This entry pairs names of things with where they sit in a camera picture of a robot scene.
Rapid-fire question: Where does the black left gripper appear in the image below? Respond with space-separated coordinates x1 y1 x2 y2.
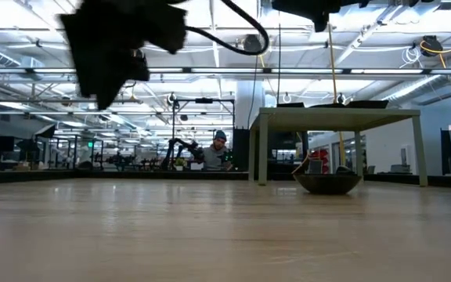
59 0 152 110

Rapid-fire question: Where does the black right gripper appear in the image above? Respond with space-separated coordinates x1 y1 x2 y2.
271 0 371 33

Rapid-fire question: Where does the black deep square mini plate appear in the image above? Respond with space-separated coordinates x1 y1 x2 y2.
345 99 390 110

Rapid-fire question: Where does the pale green perforated metal shelf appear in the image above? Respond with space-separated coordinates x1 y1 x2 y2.
247 107 429 188

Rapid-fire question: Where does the person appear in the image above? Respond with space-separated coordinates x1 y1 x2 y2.
201 129 231 172

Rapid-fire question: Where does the black cabinet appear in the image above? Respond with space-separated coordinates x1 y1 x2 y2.
232 128 251 173

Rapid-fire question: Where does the yellow hanging cable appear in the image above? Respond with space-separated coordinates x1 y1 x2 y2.
327 23 347 168

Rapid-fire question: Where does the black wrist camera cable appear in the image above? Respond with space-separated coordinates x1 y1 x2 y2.
184 0 270 56

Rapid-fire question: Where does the black hanging cable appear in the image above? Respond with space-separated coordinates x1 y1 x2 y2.
247 54 258 130
276 23 283 109

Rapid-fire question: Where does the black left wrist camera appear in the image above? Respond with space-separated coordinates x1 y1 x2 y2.
146 2 190 55

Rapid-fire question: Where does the black ceiling cable reel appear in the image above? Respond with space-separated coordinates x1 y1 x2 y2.
420 34 444 58
242 34 263 56

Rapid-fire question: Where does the black overhead rig frame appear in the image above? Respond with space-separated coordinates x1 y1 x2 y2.
171 97 236 157

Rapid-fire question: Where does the black aluminium table frame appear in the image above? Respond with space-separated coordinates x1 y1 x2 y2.
0 168 451 188

